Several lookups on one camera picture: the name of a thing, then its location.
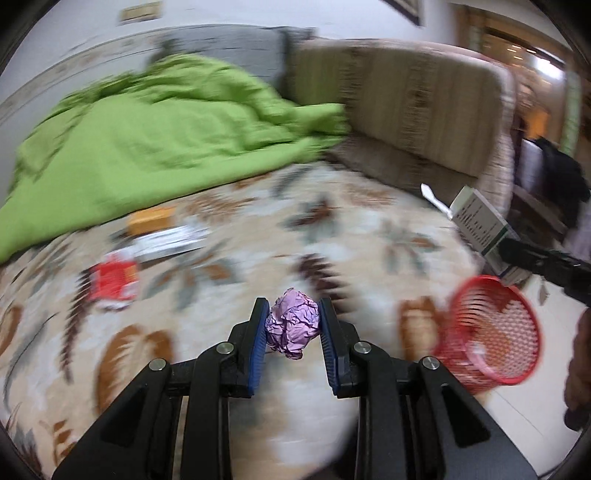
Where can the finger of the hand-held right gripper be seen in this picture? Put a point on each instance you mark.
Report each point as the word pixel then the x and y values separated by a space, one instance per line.
pixel 526 256

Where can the green blanket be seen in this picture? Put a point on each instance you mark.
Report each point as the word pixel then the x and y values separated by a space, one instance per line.
pixel 138 138

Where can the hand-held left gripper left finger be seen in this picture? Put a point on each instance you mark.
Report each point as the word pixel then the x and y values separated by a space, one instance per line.
pixel 258 360

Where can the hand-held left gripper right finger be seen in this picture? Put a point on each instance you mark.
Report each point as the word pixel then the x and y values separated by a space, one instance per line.
pixel 330 364

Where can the orange box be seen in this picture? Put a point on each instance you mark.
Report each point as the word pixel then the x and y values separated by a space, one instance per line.
pixel 152 220

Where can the red and white plastic bag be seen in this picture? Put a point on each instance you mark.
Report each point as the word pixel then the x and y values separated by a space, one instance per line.
pixel 113 279

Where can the wooden cabinet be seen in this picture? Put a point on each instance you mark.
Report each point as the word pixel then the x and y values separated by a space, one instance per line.
pixel 508 55

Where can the long white carton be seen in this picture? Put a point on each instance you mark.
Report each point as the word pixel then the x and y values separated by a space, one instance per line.
pixel 168 242

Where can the dark hanging garment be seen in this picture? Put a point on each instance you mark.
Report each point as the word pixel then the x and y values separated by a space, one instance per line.
pixel 563 180

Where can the person's right hand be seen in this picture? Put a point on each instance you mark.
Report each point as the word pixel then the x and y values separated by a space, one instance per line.
pixel 581 360

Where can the leaf printed blanket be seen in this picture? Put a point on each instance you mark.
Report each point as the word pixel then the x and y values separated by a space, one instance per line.
pixel 231 258

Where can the dark picture frame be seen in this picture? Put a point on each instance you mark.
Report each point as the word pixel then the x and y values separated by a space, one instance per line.
pixel 406 9

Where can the grey pillow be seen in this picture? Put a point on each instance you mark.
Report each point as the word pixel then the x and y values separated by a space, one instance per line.
pixel 244 50

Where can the white and green carton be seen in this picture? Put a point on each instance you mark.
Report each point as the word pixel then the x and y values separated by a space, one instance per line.
pixel 480 226

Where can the red mesh basket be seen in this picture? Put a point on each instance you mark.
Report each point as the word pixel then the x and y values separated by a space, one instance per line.
pixel 489 337

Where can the purple foil wrapper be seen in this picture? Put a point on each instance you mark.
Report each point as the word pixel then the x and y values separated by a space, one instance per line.
pixel 293 323

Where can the beige striped headboard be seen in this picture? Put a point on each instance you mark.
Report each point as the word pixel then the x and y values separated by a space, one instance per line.
pixel 415 101

